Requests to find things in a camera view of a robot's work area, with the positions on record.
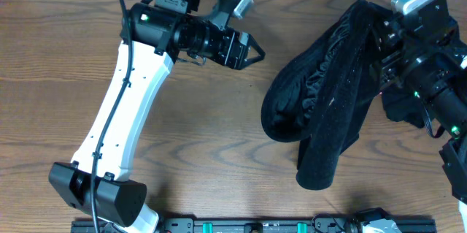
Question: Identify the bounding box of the left black camera cable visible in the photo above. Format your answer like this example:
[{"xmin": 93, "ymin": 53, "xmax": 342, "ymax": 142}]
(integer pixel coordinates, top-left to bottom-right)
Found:
[{"xmin": 89, "ymin": 0, "xmax": 134, "ymax": 233}]

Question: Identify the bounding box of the black velvet skirt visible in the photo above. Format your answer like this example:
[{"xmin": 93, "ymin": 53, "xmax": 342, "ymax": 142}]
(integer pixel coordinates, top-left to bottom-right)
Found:
[{"xmin": 260, "ymin": 0, "xmax": 392, "ymax": 191}]

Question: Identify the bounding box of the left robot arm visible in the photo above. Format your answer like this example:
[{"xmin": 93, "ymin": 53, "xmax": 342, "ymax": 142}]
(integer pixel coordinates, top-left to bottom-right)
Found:
[{"xmin": 49, "ymin": 0, "xmax": 265, "ymax": 232}]

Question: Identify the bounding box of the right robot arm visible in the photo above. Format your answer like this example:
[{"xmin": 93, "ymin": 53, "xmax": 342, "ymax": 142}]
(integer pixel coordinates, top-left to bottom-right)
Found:
[{"xmin": 373, "ymin": 0, "xmax": 466, "ymax": 217}]

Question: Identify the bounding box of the black mounting rail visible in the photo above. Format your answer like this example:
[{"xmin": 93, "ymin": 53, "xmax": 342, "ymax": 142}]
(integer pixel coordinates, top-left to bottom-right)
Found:
[{"xmin": 71, "ymin": 209, "xmax": 438, "ymax": 233}]

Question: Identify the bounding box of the black t-shirt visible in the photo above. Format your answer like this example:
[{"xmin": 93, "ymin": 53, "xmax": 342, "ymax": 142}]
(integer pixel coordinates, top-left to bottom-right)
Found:
[{"xmin": 381, "ymin": 39, "xmax": 466, "ymax": 137}]

